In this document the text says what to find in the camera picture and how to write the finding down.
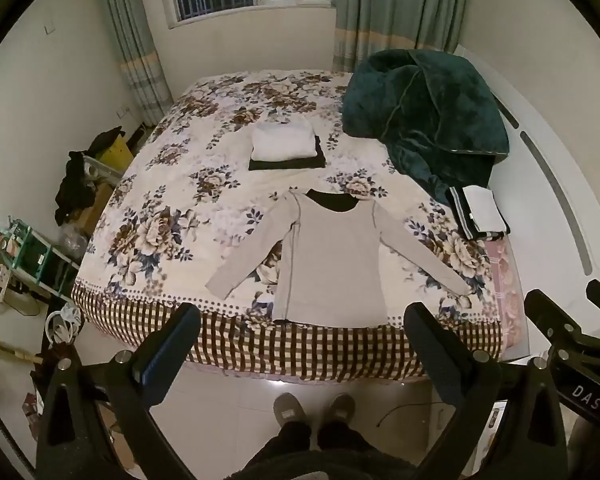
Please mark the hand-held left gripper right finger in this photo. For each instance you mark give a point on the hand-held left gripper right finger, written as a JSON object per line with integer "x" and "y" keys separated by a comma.
{"x": 437, "y": 355}

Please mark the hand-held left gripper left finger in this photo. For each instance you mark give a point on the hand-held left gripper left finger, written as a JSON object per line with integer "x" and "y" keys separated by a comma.
{"x": 156, "y": 360}

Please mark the grey long-sleeve shirt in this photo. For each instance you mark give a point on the grey long-sleeve shirt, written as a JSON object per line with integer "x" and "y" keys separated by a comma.
{"x": 330, "y": 255}

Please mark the pink patterned pillow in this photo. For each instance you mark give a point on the pink patterned pillow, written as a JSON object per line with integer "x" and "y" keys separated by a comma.
{"x": 505, "y": 285}

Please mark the grey slipper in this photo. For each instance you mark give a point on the grey slipper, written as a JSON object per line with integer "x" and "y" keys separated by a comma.
{"x": 341, "y": 408}
{"x": 289, "y": 410}

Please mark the folded white cloth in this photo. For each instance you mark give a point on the folded white cloth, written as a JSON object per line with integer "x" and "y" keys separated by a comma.
{"x": 482, "y": 207}

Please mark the folded black striped garment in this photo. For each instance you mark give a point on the folded black striped garment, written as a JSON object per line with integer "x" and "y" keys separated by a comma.
{"x": 462, "y": 220}

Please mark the person's dark trouser legs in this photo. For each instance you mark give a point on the person's dark trouser legs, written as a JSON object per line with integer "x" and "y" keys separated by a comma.
{"x": 330, "y": 452}

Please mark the wooden stick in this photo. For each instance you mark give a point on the wooden stick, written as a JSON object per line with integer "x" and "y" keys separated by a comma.
{"x": 10, "y": 351}

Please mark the white headboard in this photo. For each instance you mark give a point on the white headboard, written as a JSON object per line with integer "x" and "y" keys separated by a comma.
{"x": 555, "y": 160}

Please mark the green plastic rack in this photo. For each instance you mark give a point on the green plastic rack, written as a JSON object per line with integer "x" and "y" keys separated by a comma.
{"x": 40, "y": 255}

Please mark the floral bedspread with checked edge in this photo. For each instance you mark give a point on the floral bedspread with checked edge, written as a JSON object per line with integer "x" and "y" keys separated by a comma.
{"x": 190, "y": 195}

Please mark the black clothing heap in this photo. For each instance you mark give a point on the black clothing heap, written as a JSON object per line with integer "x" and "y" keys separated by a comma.
{"x": 75, "y": 185}

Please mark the yellow box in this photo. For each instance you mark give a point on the yellow box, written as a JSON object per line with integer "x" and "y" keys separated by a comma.
{"x": 117, "y": 157}

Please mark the dark green plush blanket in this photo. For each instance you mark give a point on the dark green plush blanket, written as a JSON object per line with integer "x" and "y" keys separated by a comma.
{"x": 430, "y": 110}

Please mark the folded white garment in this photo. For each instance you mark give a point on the folded white garment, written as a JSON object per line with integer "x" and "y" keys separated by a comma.
{"x": 284, "y": 140}

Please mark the green striped curtain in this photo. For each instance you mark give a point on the green striped curtain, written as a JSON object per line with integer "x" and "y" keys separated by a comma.
{"x": 395, "y": 5}
{"x": 130, "y": 45}

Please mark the wall socket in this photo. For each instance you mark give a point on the wall socket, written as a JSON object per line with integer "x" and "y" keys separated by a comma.
{"x": 124, "y": 112}

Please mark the wall switch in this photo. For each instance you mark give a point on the wall switch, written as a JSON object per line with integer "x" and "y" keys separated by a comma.
{"x": 49, "y": 28}

